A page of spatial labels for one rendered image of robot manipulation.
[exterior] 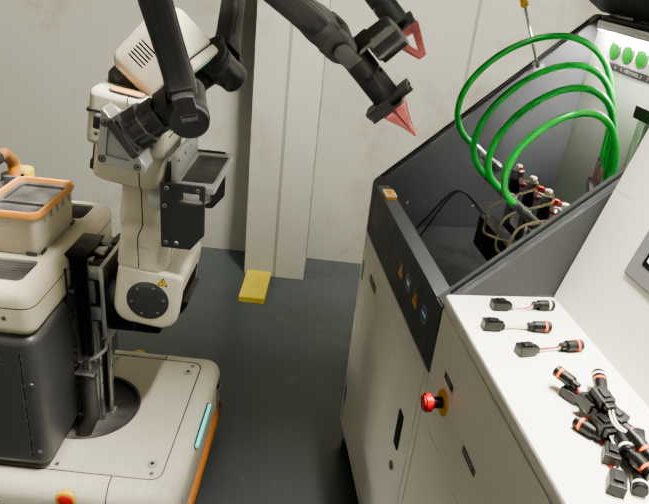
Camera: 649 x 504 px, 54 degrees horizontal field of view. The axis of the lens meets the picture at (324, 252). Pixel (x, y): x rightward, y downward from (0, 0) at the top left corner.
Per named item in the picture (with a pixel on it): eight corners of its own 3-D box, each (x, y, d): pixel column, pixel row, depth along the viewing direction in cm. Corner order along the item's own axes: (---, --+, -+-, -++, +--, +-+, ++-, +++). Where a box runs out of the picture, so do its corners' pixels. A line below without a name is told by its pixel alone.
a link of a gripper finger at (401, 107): (425, 132, 128) (396, 95, 125) (397, 153, 130) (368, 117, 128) (425, 123, 134) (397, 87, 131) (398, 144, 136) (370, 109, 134)
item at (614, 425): (533, 383, 99) (542, 354, 96) (597, 383, 100) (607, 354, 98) (610, 501, 79) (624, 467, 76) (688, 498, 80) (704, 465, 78)
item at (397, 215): (368, 235, 189) (375, 184, 182) (383, 236, 189) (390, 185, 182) (423, 362, 134) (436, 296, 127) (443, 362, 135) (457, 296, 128)
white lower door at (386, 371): (340, 414, 220) (365, 234, 190) (347, 414, 221) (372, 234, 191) (377, 586, 163) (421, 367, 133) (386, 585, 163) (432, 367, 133)
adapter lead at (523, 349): (519, 358, 105) (522, 347, 104) (512, 350, 107) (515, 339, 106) (583, 353, 108) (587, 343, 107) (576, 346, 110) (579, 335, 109)
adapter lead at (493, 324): (483, 331, 111) (486, 321, 110) (480, 324, 113) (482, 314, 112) (551, 335, 112) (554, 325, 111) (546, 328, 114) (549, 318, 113)
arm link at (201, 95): (145, 98, 127) (146, 115, 123) (187, 71, 124) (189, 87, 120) (176, 127, 133) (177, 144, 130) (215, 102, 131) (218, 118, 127)
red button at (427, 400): (417, 404, 124) (421, 382, 122) (437, 404, 124) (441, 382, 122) (424, 422, 119) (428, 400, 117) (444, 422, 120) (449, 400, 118)
